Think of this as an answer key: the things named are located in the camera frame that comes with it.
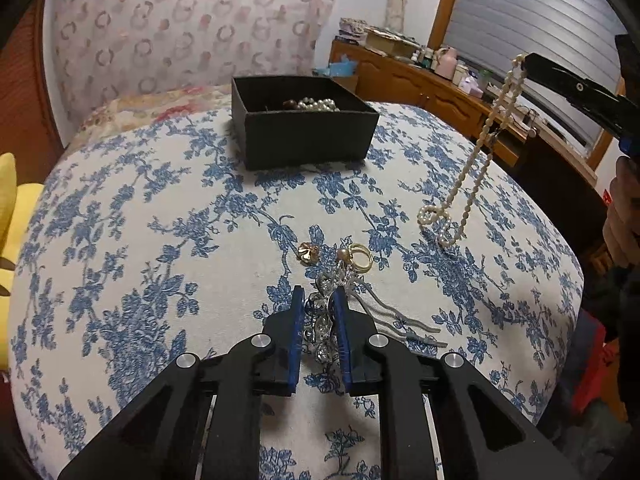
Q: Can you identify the gold ring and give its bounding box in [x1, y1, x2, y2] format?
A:
[347, 242, 374, 272]

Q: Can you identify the blue plastic bag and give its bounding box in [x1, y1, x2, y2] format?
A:
[315, 55, 358, 79]

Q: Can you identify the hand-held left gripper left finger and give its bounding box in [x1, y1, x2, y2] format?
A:
[57, 285, 307, 480]

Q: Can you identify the pearl bracelet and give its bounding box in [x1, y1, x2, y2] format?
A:
[295, 97, 342, 113]

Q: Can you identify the floral bed blanket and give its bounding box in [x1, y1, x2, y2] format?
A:
[65, 85, 236, 151]

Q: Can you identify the ring patterned curtain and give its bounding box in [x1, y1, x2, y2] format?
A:
[45, 0, 338, 126]

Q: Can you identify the person's right hand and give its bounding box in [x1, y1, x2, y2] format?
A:
[602, 155, 640, 271]

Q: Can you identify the grey window blind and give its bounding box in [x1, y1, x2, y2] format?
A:
[442, 0, 631, 146]

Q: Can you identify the pink thermos jug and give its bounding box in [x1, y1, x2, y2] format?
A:
[435, 46, 458, 80]

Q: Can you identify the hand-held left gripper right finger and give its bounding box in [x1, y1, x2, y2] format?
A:
[331, 286, 581, 480]

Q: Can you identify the silver crystal necklace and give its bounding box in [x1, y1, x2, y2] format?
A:
[305, 260, 448, 363]

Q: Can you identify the black box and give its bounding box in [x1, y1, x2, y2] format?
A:
[231, 75, 380, 171]

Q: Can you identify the yellow plush toy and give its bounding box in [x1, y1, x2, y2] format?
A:
[0, 152, 46, 306]

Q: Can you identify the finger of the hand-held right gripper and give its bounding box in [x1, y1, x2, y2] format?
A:
[517, 52, 640, 137]
[614, 34, 640, 105]

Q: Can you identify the stack of patterned boxes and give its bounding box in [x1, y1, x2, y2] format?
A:
[337, 17, 371, 44]

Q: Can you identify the cardboard box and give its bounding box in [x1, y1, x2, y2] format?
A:
[365, 29, 418, 59]

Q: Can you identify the long pearl necklace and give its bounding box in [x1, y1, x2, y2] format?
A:
[416, 52, 528, 250]

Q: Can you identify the wooden sideboard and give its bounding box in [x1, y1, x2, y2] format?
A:
[329, 40, 536, 166]

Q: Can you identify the pink tissue box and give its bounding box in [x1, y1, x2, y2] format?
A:
[462, 72, 486, 99]

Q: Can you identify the blue floral tablecloth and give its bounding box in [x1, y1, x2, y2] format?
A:
[7, 100, 586, 480]

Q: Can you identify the dark wooden furniture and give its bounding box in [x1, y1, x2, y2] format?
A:
[492, 130, 606, 261]

